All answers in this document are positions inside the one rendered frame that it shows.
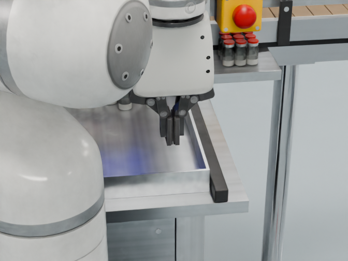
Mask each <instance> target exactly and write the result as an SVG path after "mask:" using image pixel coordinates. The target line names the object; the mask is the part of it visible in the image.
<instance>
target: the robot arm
mask: <svg viewBox="0 0 348 261"><path fill-rule="evenodd" d="M207 1H208V0H0V261H108V246H107V227H106V209H105V192H104V175H103V165H102V158H101V155H100V151H99V148H98V145H97V143H96V142H95V140H94V139H93V137H92V136H91V135H90V133H89V132H88V131H87V130H86V129H85V128H84V127H83V126H82V125H81V124H80V123H79V122H78V121H77V120H76V119H75V118H74V117H73V116H72V115H71V114H70V113H69V112H68V111H67V110H66V109H65V108H64V107H67V108H77V109H83V108H98V107H102V106H105V105H108V104H111V103H113V102H116V101H117V100H119V99H121V98H122V97H124V96H125V95H126V94H127V93H128V92H129V101H130V102H131V103H134V104H141V105H148V106H149V107H150V108H151V109H153V110H154V111H155V112H156V113H157V114H159V131H160V136H161V137H165V139H166V143H167V146H171V145H172V144H175V145H176V146H177V145H180V136H184V117H185V116H186V115H187V112H188V111H189V110H190V109H191V108H192V107H193V106H194V105H195V104H197V103H198V102H199V101H203V100H207V99H211V98H213V97H214V96H215V93H214V89H213V84H214V60H213V43H212V33H211V25H210V20H209V15H208V12H207V11H206V10H205V4H206V3H207ZM167 96H176V101H175V105H174V106H173V108H172V109H171V111H170V109H169V106H168V105H167V102H166V97H167Z"/></svg>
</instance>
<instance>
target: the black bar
mask: <svg viewBox="0 0 348 261"><path fill-rule="evenodd" d="M191 112H192V115H193V118H194V122H195V125H196V128H197V131H198V134H199V137H200V141H201V144H202V147H203V150H204V153H205V156H206V159H207V162H208V166H209V169H210V183H209V185H210V188H211V192H212V195H213V198H214V201H215V202H224V201H228V187H227V184H226V181H225V179H224V176H223V173H222V170H221V167H220V164H219V161H218V158H217V156H216V153H215V150H214V147H213V144H212V142H211V139H210V136H209V133H208V130H207V127H206V125H205V122H204V119H203V116H202V114H201V110H200V107H199V105H198V103H197V104H195V105H194V106H193V107H192V108H191Z"/></svg>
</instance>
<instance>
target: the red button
mask: <svg viewBox="0 0 348 261"><path fill-rule="evenodd" d="M232 18H233V21H234V23H235V25H236V26H237V27H238V28H241V29H247V28H250V27H251V26H253V25H254V23H255V22H256V18H257V15H256V12H255V10H254V9H253V8H252V7H251V6H250V5H246V4H243V5H240V6H238V7H236V8H235V10H234V11H233V15H232Z"/></svg>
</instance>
